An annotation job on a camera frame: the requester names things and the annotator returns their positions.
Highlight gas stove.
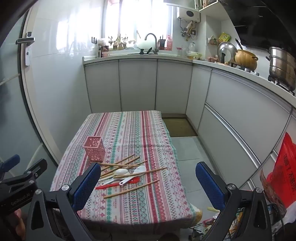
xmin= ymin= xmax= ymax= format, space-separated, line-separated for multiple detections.
xmin=229 ymin=62 xmax=296 ymax=95

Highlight brown floor mat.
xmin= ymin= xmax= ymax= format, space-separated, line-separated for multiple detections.
xmin=163 ymin=117 xmax=198 ymax=137

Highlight metal sink faucet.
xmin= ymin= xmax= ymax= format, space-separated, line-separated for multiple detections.
xmin=144 ymin=33 xmax=159 ymax=55

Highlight white textured rice paddle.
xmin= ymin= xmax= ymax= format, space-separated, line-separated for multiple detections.
xmin=101 ymin=177 xmax=121 ymax=186

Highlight cream soup spoon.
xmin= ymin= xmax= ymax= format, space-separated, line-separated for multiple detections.
xmin=100 ymin=168 xmax=129 ymax=181

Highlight steel pot lid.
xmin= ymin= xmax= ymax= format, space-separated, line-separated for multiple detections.
xmin=217 ymin=42 xmax=237 ymax=64

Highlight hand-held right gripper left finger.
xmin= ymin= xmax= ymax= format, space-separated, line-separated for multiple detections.
xmin=25 ymin=162 xmax=102 ymax=241

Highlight frosted glass door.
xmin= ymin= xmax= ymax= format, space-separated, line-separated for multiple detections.
xmin=0 ymin=14 xmax=60 ymax=176

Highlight red plastic bag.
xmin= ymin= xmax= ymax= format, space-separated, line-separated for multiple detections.
xmin=266 ymin=132 xmax=296 ymax=209

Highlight pink perforated utensil holder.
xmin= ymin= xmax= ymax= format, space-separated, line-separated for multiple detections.
xmin=83 ymin=136 xmax=106 ymax=163

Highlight person's left hand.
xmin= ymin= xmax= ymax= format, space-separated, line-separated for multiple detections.
xmin=0 ymin=207 xmax=28 ymax=241

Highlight white water heater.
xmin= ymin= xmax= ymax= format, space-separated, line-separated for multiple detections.
xmin=177 ymin=5 xmax=201 ymax=25

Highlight metal door handle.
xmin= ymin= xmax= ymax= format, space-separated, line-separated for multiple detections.
xmin=15 ymin=31 xmax=36 ymax=66

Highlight striped patterned tablecloth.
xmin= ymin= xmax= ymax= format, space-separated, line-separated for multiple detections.
xmin=50 ymin=110 xmax=196 ymax=225

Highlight black range hood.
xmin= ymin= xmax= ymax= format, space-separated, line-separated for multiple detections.
xmin=218 ymin=0 xmax=296 ymax=50

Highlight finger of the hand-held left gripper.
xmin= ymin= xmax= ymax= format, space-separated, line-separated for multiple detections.
xmin=0 ymin=159 xmax=48 ymax=186
xmin=0 ymin=154 xmax=21 ymax=173

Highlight white round container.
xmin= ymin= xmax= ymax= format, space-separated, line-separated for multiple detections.
xmin=137 ymin=37 xmax=153 ymax=49

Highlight narrow white cabinet door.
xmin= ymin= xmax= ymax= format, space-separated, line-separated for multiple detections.
xmin=186 ymin=65 xmax=212 ymax=130

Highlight small decorative plants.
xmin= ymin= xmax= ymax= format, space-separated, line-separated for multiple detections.
xmin=107 ymin=35 xmax=130 ymax=50

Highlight large steel pot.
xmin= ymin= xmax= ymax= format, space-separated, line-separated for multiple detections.
xmin=266 ymin=46 xmax=296 ymax=85

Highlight white smooth rice paddle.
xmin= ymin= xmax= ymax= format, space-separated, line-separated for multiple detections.
xmin=119 ymin=165 xmax=147 ymax=185

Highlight wall shelf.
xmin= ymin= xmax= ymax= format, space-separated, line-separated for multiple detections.
xmin=198 ymin=0 xmax=219 ymax=12

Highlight wooden chopstick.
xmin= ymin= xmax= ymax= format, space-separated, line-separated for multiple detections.
xmin=99 ymin=163 xmax=137 ymax=168
xmin=99 ymin=160 xmax=148 ymax=179
xmin=100 ymin=156 xmax=141 ymax=172
xmin=103 ymin=179 xmax=160 ymax=199
xmin=113 ymin=167 xmax=168 ymax=179
xmin=114 ymin=154 xmax=136 ymax=165

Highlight kitchen window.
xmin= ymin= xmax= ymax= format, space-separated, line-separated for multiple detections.
xmin=105 ymin=0 xmax=174 ymax=47

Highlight water heater pipes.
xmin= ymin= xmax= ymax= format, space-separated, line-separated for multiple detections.
xmin=179 ymin=20 xmax=197 ymax=41

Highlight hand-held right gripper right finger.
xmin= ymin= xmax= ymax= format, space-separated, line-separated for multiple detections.
xmin=195 ymin=162 xmax=273 ymax=241

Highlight white kitchen countertop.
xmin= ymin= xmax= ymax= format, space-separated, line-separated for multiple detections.
xmin=83 ymin=52 xmax=296 ymax=114

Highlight orange clay pot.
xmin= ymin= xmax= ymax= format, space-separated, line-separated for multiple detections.
xmin=235 ymin=49 xmax=259 ymax=71

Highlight white drawer front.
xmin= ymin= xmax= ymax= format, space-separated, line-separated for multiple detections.
xmin=205 ymin=70 xmax=294 ymax=151

